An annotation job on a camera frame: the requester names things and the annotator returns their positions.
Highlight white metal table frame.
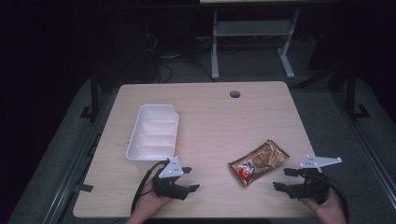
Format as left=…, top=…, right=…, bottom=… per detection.
left=210, top=7, right=302, bottom=81

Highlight white plastic bin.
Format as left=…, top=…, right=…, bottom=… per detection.
left=125, top=104, right=180, bottom=170

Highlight golden snack bag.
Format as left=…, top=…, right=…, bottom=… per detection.
left=227, top=138, right=290, bottom=189

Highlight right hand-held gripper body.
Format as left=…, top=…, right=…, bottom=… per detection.
left=286, top=154, right=343, bottom=205

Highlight person's left hand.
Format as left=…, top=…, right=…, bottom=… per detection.
left=131, top=178, right=173, bottom=224

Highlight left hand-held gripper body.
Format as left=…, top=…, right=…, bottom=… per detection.
left=151, top=155, right=191, bottom=202

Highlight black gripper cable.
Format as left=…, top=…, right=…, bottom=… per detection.
left=130, top=160, right=170, bottom=215
left=306, top=171, right=350, bottom=224

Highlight black metal stand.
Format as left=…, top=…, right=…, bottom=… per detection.
left=342, top=63, right=372, bottom=120
left=79, top=70, right=101, bottom=123

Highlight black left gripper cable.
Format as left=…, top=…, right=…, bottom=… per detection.
left=130, top=160, right=170, bottom=215

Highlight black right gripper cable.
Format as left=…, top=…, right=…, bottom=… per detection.
left=306, top=171, right=350, bottom=224

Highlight person's right hand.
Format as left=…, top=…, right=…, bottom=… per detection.
left=300, top=188, right=348, bottom=224

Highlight floor cables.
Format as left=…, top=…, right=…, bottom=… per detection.
left=141, top=31, right=216, bottom=84

